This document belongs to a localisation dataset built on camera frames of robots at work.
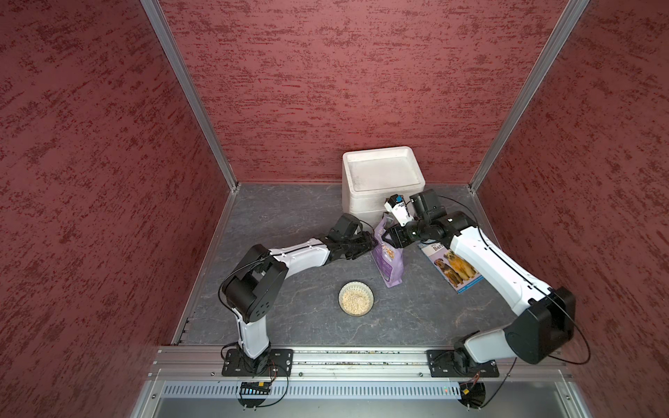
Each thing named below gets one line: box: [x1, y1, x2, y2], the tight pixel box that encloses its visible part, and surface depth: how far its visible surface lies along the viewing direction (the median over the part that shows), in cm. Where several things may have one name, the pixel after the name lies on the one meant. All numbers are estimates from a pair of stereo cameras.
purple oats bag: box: [370, 210, 405, 289], surface depth 84 cm
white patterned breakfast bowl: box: [337, 280, 375, 317], surface depth 84 cm
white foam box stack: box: [341, 146, 426, 229], surface depth 93 cm
